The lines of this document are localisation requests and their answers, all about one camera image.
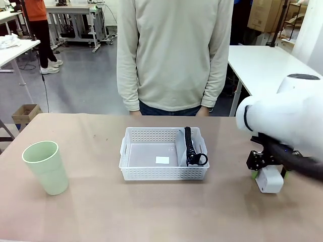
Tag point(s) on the white workbench with equipment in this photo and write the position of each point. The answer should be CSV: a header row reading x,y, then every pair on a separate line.
x,y
73,10

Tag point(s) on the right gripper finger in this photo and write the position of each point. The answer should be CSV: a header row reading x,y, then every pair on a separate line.
x,y
286,174
255,174

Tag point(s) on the shelf with cardboard pieces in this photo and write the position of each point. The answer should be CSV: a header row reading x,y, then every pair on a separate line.
x,y
294,22

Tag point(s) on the person in beige sweater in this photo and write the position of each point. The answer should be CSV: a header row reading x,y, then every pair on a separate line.
x,y
174,50

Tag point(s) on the person's right forearm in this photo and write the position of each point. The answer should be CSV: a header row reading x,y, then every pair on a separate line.
x,y
128,85

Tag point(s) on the white table with cloth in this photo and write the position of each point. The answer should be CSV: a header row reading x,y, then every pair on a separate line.
x,y
15,54

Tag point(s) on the person's left forearm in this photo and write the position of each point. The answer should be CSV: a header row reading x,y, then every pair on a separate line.
x,y
214,83

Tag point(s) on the black tripod pole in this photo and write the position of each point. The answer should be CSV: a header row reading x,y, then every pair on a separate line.
x,y
29,22

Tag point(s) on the large brown cardboard box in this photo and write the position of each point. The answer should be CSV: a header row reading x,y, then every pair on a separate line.
x,y
265,15

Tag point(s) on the light green plastic cup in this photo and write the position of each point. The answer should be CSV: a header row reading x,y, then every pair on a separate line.
x,y
46,174

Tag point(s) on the person's right hand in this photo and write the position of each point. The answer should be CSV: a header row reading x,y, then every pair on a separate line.
x,y
134,113

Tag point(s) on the large white table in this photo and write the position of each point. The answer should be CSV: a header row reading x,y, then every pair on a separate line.
x,y
262,63

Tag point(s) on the blue jeans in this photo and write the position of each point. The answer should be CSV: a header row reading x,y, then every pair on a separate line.
x,y
171,111

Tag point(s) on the person in orange top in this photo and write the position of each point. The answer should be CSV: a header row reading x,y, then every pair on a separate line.
x,y
40,30

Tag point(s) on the person's left hand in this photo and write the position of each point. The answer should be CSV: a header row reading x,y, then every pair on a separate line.
x,y
204,112

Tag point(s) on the crumpled white cloth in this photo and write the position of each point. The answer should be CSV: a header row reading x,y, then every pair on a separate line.
x,y
8,41

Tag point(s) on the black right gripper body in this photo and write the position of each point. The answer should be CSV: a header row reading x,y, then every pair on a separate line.
x,y
257,161

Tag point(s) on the black stand pole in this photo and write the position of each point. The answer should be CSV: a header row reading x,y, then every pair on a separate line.
x,y
277,27

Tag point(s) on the white paper label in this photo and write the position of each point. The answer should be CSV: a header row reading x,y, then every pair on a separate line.
x,y
162,160

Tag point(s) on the white rounded box device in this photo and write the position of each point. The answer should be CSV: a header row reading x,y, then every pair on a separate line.
x,y
270,181

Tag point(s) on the small open cardboard box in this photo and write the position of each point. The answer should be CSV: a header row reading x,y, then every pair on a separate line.
x,y
26,113

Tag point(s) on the white perforated plastic basket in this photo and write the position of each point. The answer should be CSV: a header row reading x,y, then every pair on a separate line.
x,y
161,174

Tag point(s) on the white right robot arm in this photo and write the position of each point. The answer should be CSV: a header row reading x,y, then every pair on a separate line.
x,y
285,113

